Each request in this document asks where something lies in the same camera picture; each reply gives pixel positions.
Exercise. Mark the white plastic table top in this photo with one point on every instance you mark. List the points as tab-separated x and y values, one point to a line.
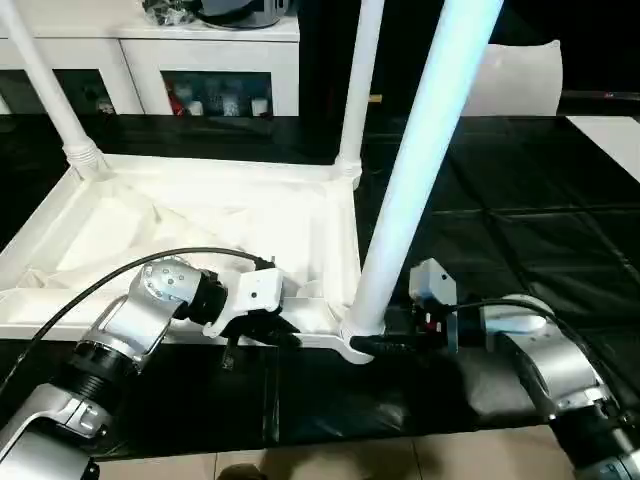
180	215

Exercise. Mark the white plastic table leg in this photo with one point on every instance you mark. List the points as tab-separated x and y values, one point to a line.
362	90
50	90
420	160

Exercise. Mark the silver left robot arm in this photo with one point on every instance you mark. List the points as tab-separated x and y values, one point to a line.
100	360

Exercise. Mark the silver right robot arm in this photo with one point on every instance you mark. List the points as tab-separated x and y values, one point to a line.
550	370

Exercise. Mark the black robot foot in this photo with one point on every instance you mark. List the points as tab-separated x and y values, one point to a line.
240	474

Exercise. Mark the black work mat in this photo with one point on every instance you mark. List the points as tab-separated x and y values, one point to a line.
540	220

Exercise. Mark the small tan label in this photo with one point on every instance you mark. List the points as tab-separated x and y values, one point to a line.
375	99

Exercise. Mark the small red item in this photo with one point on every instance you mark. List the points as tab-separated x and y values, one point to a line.
176	100

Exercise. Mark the white plastic bag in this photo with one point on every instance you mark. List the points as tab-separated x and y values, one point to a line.
520	85

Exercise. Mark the grey bag on cabinet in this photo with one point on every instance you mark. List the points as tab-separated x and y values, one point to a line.
245	10

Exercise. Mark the white cabinet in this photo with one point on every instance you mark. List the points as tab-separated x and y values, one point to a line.
100	50

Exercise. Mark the grey clutter pile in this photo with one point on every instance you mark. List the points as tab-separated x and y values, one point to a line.
170	10

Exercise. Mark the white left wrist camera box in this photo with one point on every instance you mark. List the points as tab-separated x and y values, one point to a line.
250	298

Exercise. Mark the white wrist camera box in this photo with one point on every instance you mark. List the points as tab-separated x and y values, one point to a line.
250	298
432	285

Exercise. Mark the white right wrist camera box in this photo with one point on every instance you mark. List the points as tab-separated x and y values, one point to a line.
432	285

